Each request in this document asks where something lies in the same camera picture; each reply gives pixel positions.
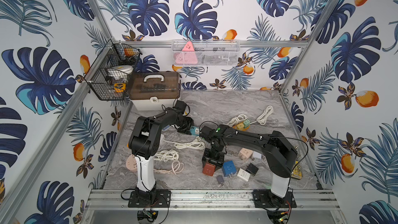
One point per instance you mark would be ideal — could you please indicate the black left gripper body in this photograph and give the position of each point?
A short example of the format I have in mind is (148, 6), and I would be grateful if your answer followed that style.
(185, 125)

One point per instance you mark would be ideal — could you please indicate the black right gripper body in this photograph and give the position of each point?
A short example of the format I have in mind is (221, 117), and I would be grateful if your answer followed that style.
(212, 156)

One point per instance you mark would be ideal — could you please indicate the teal USB socket strip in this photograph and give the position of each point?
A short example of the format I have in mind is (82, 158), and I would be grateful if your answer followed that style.
(195, 131)

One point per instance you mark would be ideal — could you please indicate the red cube socket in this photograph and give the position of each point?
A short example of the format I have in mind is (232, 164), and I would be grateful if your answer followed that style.
(209, 169)

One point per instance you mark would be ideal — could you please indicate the blue cube socket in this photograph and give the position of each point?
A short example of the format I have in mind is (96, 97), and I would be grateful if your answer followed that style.
(228, 169)

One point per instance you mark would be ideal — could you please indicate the grey small charger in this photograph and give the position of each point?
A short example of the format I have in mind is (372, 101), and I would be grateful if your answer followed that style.
(220, 180)

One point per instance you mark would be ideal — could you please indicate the white USB socket strip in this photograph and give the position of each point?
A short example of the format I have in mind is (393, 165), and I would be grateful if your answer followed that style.
(162, 138)

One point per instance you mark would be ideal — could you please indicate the white plug adapter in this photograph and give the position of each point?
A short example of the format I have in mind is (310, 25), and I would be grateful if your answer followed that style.
(243, 175)

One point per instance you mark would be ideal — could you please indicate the black plug adapter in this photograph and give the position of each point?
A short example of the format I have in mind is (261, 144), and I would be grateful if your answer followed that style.
(252, 169)

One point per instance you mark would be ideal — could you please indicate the white 66W charger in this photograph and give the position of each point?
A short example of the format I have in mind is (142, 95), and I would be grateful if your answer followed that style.
(256, 155)

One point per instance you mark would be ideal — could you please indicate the round pink power socket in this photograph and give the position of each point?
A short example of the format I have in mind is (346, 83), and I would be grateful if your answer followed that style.
(131, 164)

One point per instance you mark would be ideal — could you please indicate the orange power strip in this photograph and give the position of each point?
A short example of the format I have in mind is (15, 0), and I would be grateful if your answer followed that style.
(245, 129)

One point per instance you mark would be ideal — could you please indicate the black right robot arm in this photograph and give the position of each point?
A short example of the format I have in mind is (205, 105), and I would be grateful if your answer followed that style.
(279, 152)

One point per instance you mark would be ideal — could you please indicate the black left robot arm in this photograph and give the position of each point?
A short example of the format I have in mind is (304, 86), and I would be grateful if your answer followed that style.
(145, 140)

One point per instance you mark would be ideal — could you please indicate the green plug adapter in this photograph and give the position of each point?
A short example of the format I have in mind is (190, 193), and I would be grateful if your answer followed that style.
(246, 123)

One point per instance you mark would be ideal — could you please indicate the blue work glove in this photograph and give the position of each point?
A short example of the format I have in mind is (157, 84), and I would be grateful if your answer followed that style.
(166, 128)

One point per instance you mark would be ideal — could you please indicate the brown lid storage box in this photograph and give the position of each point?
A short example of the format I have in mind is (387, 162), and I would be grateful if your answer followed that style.
(151, 91)

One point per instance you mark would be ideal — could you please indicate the pink triangle item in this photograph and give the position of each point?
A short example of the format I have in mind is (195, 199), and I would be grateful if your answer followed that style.
(187, 56)

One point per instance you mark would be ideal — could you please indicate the white mesh wall shelf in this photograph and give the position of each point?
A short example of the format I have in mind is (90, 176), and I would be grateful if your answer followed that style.
(211, 52)

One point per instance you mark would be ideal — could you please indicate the black wire basket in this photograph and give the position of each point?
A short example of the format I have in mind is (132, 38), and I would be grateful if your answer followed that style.
(111, 71)

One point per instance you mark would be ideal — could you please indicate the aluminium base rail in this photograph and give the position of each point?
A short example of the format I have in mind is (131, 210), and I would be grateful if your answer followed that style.
(230, 200)

